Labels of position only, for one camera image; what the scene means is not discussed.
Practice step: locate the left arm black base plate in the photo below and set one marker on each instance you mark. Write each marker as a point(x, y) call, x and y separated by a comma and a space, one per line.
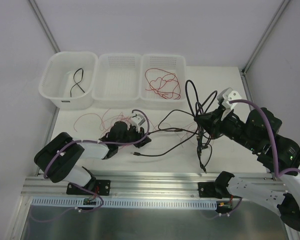
point(100, 187)

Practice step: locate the right white perforated basket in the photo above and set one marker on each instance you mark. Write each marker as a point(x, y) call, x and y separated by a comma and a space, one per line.
point(162, 81)

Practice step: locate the white perforated basket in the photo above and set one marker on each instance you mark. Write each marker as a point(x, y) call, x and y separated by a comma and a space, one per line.
point(162, 81)
point(117, 80)

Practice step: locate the middle white perforated basket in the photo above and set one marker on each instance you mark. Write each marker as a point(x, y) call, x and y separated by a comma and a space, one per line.
point(117, 80)

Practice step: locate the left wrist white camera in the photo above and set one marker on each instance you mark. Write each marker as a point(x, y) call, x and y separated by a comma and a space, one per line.
point(137, 120)

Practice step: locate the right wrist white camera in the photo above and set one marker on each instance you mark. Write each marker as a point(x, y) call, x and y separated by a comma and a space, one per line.
point(225, 98)

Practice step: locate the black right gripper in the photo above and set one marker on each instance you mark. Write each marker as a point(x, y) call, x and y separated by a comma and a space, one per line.
point(213, 120)

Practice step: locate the white slotted cable duct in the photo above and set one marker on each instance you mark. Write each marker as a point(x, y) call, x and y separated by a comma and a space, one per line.
point(82, 202)

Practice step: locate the white solid plastic tub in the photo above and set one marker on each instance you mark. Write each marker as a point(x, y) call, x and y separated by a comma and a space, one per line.
point(69, 78)

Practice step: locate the aluminium frame rail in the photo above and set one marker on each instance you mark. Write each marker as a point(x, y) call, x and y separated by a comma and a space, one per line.
point(131, 185)

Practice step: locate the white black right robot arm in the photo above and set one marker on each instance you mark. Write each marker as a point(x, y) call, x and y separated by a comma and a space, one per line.
point(280, 155)

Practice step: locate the wrist white camera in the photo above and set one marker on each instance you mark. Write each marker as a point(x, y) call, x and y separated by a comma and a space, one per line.
point(225, 98)
point(137, 120)

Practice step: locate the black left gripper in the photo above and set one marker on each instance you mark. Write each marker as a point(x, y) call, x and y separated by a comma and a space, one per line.
point(139, 136)

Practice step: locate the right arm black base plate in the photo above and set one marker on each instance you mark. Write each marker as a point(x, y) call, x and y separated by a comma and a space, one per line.
point(208, 190)

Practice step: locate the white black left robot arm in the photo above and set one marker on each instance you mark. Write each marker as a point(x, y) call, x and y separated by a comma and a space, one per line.
point(58, 159)

